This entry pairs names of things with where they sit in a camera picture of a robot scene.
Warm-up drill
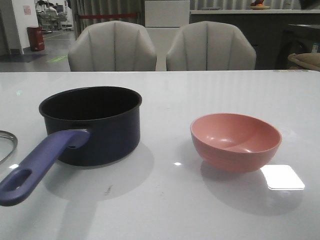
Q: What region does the dark blue saucepan purple handle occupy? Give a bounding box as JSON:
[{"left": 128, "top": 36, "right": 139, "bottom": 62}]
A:
[{"left": 0, "top": 86, "right": 142, "bottom": 207}]

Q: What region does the pink plastic bowl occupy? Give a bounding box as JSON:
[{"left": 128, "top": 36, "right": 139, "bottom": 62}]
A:
[{"left": 190, "top": 113, "right": 282, "bottom": 173}]

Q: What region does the glass lid with blue knob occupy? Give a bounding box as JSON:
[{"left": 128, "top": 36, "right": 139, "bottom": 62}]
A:
[{"left": 0, "top": 130, "right": 18, "bottom": 164}]

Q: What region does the right grey upholstered chair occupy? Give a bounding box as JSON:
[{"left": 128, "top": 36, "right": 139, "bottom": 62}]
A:
[{"left": 166, "top": 21, "right": 257, "bottom": 71}]

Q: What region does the grey upholstered chair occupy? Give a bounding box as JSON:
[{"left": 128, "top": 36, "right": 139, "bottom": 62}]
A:
[
  {"left": 68, "top": 20, "right": 157, "bottom": 72},
  {"left": 166, "top": 21, "right": 257, "bottom": 71}
]

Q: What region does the left grey upholstered chair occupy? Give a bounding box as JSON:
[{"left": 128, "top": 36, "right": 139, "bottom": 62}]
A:
[{"left": 68, "top": 20, "right": 157, "bottom": 72}]

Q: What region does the white cabinet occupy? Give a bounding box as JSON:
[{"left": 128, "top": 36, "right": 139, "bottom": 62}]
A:
[{"left": 144, "top": 0, "right": 190, "bottom": 71}]

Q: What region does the dark grey counter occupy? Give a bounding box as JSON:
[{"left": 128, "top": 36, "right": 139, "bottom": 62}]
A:
[{"left": 189, "top": 9, "right": 320, "bottom": 70}]

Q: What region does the red bin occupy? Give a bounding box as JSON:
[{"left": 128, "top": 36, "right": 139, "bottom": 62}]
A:
[{"left": 27, "top": 26, "right": 45, "bottom": 52}]

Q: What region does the fruit plate on counter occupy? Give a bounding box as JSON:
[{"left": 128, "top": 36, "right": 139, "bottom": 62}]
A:
[{"left": 249, "top": 0, "right": 270, "bottom": 10}]

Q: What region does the beige sofa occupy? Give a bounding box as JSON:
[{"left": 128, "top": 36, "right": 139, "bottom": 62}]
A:
[{"left": 287, "top": 52, "right": 320, "bottom": 72}]

